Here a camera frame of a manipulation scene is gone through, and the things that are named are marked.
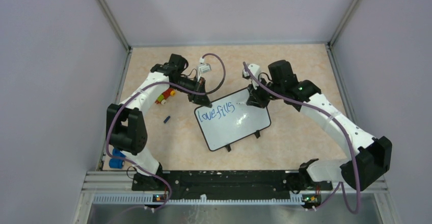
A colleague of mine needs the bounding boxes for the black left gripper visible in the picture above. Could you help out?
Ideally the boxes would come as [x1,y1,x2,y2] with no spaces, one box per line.
[171,75,212,108]

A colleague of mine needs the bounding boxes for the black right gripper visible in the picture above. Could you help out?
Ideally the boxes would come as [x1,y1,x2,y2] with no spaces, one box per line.
[247,76,284,109]

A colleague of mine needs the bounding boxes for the black framed whiteboard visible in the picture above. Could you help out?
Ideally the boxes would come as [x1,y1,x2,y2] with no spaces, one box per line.
[194,88,272,152]

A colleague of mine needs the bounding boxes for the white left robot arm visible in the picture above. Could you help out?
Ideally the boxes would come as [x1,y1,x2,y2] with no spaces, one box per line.
[106,54,211,190]

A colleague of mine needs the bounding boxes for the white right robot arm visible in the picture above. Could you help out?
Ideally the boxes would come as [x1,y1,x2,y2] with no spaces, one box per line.
[242,60,393,191]

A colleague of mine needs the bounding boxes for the colourful toy brick car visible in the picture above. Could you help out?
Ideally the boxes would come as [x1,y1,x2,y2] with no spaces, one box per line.
[155,88,176,105]

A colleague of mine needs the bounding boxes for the blue toy car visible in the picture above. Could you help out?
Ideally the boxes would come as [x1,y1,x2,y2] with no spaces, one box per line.
[109,148,125,169]

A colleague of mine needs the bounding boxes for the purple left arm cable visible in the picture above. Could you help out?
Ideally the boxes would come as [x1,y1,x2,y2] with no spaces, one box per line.
[105,52,227,213]

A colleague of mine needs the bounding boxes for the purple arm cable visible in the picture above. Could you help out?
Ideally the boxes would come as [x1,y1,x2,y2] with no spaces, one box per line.
[105,52,227,213]
[242,62,362,214]

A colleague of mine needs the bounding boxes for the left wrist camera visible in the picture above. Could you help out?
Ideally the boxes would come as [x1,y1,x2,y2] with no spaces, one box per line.
[196,57,211,80]

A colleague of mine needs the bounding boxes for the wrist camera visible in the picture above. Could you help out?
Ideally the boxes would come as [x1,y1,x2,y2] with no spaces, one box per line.
[196,57,211,80]
[242,64,261,87]

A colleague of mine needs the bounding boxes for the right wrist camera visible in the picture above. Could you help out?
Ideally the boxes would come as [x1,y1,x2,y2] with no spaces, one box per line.
[242,64,261,87]

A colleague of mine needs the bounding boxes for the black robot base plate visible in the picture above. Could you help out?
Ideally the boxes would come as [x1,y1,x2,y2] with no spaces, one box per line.
[132,170,333,194]

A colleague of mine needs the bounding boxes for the white slotted cable duct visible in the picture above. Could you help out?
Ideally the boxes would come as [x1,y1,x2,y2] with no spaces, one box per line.
[93,193,304,205]

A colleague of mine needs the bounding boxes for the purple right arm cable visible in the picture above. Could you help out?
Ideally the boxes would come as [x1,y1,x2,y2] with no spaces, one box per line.
[242,62,362,214]

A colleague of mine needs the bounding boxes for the aluminium frame rails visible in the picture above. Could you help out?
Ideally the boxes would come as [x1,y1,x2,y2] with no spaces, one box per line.
[73,0,400,223]

